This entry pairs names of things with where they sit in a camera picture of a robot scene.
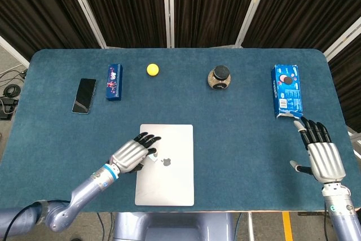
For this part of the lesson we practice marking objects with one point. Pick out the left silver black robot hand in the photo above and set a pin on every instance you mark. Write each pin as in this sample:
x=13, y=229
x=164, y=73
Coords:
x=129, y=153

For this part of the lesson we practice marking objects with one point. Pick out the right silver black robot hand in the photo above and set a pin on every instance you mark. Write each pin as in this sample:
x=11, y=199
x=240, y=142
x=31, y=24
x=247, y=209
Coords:
x=327, y=162

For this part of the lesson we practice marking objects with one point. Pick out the light blue paper strip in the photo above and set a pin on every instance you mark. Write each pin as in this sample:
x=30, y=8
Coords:
x=154, y=158

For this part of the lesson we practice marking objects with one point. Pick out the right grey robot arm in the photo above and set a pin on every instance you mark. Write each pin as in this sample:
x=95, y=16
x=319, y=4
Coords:
x=338, y=218

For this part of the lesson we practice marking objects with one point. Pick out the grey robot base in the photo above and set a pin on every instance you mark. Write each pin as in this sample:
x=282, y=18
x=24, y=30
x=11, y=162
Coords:
x=169, y=228

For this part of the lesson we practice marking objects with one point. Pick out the silver closed laptop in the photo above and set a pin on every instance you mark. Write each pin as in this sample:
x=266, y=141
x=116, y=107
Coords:
x=175, y=179

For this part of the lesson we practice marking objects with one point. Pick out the slim dark blue box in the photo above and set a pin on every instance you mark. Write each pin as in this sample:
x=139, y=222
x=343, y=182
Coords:
x=114, y=83

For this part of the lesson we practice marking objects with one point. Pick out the black smartphone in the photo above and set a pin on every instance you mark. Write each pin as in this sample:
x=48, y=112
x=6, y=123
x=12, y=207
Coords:
x=84, y=96

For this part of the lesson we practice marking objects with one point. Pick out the blue Oreo cookie box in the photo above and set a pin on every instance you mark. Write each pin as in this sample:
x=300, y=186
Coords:
x=287, y=91

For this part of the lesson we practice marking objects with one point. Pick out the black folding screen panel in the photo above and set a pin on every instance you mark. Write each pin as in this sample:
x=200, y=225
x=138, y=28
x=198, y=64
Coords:
x=348, y=83
x=208, y=6
x=296, y=12
x=127, y=6
x=36, y=6

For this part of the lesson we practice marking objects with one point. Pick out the yellow ball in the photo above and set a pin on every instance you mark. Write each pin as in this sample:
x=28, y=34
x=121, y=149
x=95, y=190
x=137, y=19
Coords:
x=153, y=70

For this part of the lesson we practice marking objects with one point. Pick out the blue table cloth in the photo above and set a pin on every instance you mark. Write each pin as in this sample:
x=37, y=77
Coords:
x=225, y=139

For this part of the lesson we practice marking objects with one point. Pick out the clear jar with black lid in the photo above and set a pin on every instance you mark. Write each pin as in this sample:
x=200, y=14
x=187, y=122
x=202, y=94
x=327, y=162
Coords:
x=220, y=78

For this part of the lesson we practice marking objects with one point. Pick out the black power adapter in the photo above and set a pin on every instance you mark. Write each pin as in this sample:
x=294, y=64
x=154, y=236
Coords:
x=7, y=108

